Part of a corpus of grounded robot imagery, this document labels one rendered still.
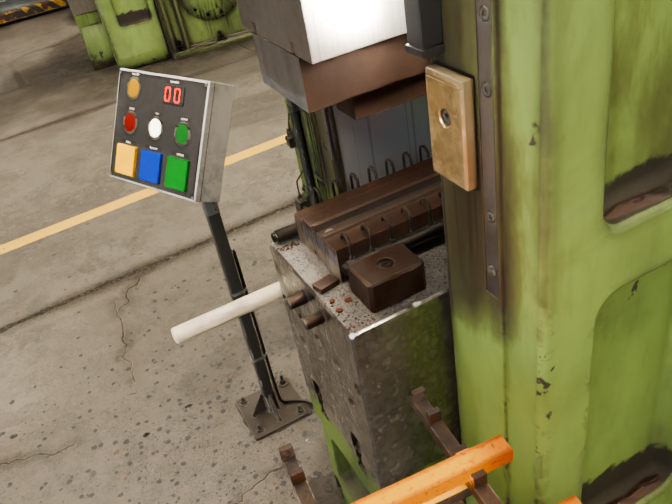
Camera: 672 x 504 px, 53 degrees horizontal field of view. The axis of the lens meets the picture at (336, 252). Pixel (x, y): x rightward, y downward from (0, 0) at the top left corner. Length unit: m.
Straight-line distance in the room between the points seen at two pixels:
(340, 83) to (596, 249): 0.48
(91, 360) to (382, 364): 1.78
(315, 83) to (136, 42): 5.00
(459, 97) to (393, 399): 0.64
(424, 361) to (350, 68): 0.57
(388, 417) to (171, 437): 1.19
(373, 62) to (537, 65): 0.38
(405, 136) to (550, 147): 0.74
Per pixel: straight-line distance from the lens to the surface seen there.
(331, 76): 1.14
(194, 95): 1.63
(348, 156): 1.52
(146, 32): 6.07
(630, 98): 1.05
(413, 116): 1.58
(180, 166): 1.65
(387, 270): 1.22
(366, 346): 1.23
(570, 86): 0.87
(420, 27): 0.96
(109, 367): 2.80
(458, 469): 0.93
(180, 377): 2.62
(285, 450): 0.99
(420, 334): 1.29
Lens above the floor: 1.71
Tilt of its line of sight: 35 degrees down
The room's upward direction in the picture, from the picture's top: 11 degrees counter-clockwise
